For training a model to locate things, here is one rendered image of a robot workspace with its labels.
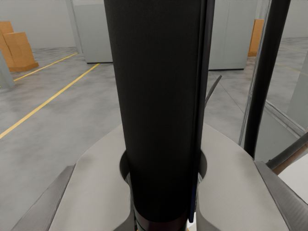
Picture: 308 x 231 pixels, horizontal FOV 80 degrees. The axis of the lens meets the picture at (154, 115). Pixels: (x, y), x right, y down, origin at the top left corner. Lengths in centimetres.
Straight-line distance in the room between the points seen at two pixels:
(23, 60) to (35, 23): 654
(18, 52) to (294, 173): 819
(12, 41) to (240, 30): 721
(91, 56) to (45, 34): 693
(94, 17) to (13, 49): 302
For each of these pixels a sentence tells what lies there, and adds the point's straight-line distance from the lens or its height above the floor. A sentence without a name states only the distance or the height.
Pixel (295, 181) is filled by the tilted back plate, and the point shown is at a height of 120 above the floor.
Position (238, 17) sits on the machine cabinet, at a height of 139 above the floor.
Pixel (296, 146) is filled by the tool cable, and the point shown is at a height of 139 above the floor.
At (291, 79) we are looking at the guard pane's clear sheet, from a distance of 126.
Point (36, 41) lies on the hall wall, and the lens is 1472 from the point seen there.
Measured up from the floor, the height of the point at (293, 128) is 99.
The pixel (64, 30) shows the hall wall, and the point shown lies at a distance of 1368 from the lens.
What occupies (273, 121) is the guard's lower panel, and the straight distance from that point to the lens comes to 137.
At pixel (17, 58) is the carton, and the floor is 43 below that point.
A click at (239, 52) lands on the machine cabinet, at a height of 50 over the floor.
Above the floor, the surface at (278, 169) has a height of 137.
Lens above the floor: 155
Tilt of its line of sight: 28 degrees down
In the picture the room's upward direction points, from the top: 3 degrees counter-clockwise
